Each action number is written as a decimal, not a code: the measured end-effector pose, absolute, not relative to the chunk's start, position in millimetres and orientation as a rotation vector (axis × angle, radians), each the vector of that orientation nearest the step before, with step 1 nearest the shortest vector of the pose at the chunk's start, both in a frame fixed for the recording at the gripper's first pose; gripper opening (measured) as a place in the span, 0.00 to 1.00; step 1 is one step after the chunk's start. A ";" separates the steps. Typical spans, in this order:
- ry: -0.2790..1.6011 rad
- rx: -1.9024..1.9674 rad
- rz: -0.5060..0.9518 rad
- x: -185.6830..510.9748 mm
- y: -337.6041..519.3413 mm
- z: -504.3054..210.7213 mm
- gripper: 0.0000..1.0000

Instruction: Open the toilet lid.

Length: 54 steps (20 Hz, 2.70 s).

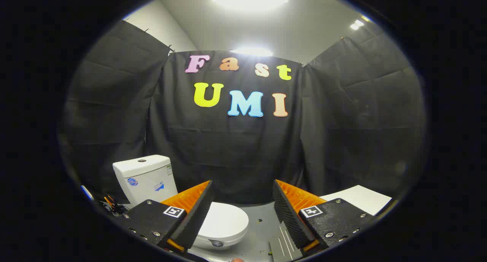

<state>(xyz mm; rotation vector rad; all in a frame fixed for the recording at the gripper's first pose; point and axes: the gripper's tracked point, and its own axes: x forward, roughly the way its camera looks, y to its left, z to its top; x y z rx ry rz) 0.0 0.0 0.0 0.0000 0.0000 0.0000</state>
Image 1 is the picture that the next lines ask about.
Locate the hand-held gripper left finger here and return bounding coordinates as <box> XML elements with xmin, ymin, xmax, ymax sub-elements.
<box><xmin>121</xmin><ymin>180</ymin><xmax>214</xmax><ymax>253</ymax></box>

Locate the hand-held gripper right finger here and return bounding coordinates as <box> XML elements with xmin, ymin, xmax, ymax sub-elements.
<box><xmin>272</xmin><ymin>179</ymin><xmax>376</xmax><ymax>251</ymax></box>

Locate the white toilet bowl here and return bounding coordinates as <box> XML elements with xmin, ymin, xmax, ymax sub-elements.
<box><xmin>192</xmin><ymin>232</ymin><xmax>248</xmax><ymax>251</ymax></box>

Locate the black backdrop cloth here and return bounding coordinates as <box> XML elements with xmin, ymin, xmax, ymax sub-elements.
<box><xmin>57</xmin><ymin>20</ymin><xmax>427</xmax><ymax>206</ymax></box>

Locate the grey drawer cabinet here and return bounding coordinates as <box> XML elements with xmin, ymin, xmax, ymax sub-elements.
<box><xmin>268</xmin><ymin>185</ymin><xmax>392</xmax><ymax>262</ymax></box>

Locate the orange and black tool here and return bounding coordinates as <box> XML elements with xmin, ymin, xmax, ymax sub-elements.
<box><xmin>100</xmin><ymin>195</ymin><xmax>131</xmax><ymax>217</ymax></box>

